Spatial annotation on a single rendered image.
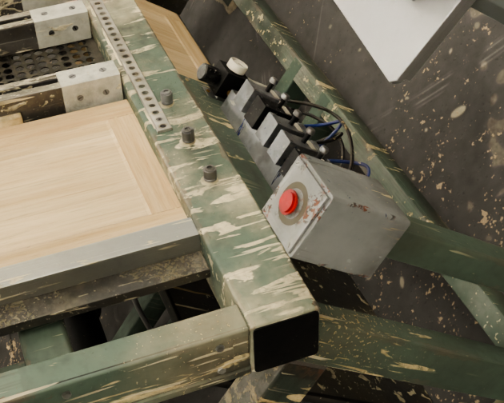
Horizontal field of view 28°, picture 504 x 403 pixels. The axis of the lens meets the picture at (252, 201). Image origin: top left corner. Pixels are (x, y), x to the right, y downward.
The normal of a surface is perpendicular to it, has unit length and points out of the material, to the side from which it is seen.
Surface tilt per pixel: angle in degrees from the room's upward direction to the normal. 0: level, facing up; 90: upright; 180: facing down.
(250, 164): 90
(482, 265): 90
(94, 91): 90
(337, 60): 0
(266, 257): 55
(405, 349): 90
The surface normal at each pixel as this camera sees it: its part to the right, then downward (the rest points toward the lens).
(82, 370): -0.03, -0.77
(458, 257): 0.36, 0.59
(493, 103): -0.78, -0.24
